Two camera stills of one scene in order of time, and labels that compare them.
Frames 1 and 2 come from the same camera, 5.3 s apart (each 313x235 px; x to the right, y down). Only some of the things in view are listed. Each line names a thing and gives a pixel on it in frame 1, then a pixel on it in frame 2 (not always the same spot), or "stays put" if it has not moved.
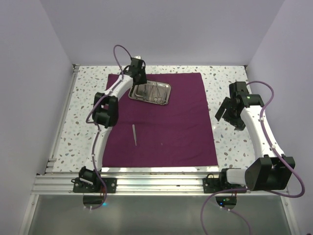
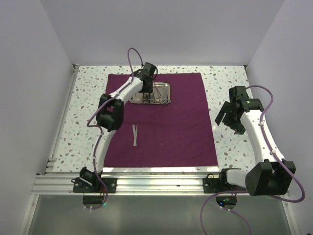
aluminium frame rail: x=134 y=184 stays put
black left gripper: x=143 y=80 -> x=148 y=90
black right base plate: x=211 y=184 stays put
